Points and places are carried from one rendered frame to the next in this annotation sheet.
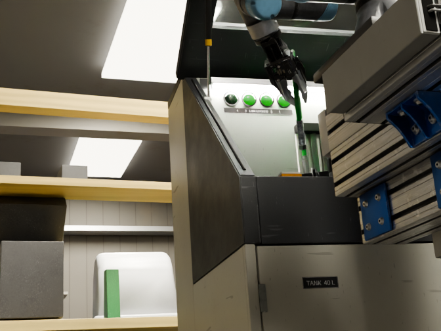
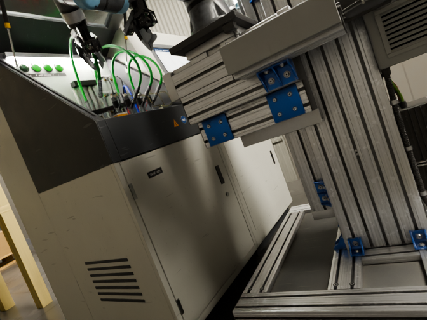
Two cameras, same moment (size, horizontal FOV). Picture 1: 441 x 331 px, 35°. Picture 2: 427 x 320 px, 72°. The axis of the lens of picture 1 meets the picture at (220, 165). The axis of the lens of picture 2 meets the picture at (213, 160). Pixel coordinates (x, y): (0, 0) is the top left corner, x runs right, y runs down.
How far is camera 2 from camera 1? 0.72 m
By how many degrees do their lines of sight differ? 46
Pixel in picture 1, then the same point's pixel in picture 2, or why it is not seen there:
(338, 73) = (240, 47)
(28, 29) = not seen: outside the picture
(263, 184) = (110, 123)
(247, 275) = (121, 181)
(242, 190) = (100, 129)
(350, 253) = (162, 152)
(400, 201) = (239, 122)
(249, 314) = (129, 203)
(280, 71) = (90, 47)
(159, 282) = not seen: outside the picture
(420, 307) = (194, 169)
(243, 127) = not seen: hidden behind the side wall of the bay
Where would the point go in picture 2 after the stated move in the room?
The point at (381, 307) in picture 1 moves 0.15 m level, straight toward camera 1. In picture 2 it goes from (181, 175) to (196, 173)
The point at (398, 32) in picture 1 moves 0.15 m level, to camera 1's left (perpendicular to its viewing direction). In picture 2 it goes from (313, 20) to (272, 21)
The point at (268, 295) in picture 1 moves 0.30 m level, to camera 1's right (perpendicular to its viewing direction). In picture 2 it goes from (135, 189) to (194, 162)
